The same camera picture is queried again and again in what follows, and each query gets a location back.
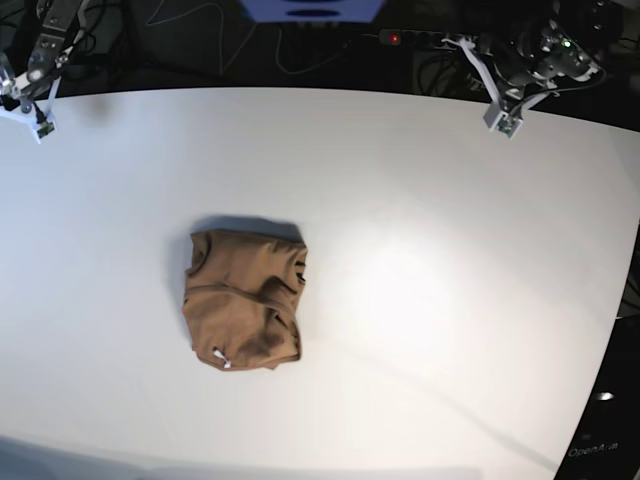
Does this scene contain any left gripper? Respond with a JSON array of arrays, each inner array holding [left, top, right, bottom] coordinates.
[[479, 37, 555, 100]]

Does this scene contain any brown T-shirt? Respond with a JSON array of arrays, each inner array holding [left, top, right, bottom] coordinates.
[[182, 229, 308, 371]]

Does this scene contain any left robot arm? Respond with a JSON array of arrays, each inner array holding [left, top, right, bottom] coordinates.
[[478, 1, 623, 102]]

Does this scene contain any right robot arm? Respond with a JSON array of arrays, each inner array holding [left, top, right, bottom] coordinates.
[[1, 0, 89, 114]]

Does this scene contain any black power strip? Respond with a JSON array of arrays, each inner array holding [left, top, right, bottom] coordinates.
[[377, 29, 457, 51]]

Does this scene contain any blue box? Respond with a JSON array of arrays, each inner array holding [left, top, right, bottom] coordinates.
[[241, 0, 384, 23]]

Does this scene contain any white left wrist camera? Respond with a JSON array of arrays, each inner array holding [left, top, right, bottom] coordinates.
[[483, 103, 523, 139]]

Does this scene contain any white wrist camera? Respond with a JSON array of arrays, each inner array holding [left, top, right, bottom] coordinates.
[[32, 117, 56, 144], [483, 103, 523, 139]]

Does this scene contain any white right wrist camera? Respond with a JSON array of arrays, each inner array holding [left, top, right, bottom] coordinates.
[[32, 117, 56, 144]]

